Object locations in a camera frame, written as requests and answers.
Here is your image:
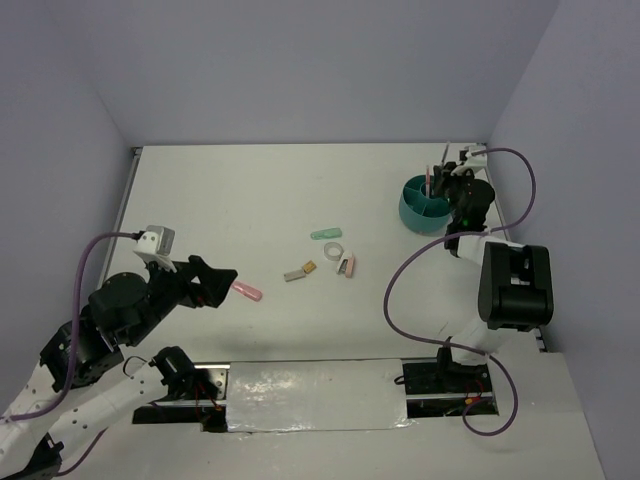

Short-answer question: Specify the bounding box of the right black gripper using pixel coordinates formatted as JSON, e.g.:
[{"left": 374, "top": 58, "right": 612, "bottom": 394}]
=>
[{"left": 434, "top": 162, "right": 477, "bottom": 223}]

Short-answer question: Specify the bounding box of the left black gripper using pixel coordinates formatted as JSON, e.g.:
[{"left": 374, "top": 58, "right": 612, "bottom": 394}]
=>
[{"left": 126, "top": 252, "right": 239, "bottom": 345}]

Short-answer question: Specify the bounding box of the red transparent pen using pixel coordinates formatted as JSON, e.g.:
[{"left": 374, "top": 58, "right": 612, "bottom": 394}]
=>
[{"left": 425, "top": 165, "right": 432, "bottom": 198}]

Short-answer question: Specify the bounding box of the grey slim pen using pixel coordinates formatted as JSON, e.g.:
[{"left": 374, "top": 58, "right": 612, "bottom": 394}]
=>
[{"left": 440, "top": 141, "right": 451, "bottom": 165}]

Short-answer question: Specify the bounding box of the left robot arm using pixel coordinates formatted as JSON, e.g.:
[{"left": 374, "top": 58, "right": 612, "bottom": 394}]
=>
[{"left": 1, "top": 255, "right": 238, "bottom": 479}]

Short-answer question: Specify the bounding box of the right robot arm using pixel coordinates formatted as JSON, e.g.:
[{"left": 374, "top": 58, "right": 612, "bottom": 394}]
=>
[{"left": 431, "top": 162, "right": 554, "bottom": 391}]

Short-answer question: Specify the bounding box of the teal round organizer container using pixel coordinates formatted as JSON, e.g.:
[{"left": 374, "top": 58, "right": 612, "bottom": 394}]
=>
[{"left": 398, "top": 175, "right": 451, "bottom": 235}]

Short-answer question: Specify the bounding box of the pink correction tape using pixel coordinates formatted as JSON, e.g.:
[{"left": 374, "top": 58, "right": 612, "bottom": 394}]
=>
[{"left": 232, "top": 281, "right": 263, "bottom": 302}]

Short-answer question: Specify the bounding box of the grey eraser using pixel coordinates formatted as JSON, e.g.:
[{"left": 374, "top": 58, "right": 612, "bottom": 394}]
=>
[{"left": 283, "top": 269, "right": 306, "bottom": 282}]

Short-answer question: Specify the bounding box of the clear tape roll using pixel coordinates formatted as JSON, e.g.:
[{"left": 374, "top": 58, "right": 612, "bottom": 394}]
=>
[{"left": 323, "top": 242, "right": 344, "bottom": 262}]

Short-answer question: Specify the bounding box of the silver foil tape sheet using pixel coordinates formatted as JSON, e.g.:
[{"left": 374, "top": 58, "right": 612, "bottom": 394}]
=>
[{"left": 226, "top": 359, "right": 411, "bottom": 433}]

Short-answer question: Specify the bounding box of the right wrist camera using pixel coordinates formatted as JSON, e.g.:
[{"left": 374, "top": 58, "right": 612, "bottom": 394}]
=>
[{"left": 452, "top": 144, "right": 488, "bottom": 176}]

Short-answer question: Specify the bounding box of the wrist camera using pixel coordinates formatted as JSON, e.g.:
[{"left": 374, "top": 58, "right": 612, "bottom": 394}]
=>
[
  {"left": 452, "top": 144, "right": 488, "bottom": 176},
  {"left": 134, "top": 225, "right": 177, "bottom": 272}
]

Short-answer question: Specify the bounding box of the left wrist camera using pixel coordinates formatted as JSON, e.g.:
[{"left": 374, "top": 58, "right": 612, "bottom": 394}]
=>
[{"left": 134, "top": 225, "right": 177, "bottom": 272}]

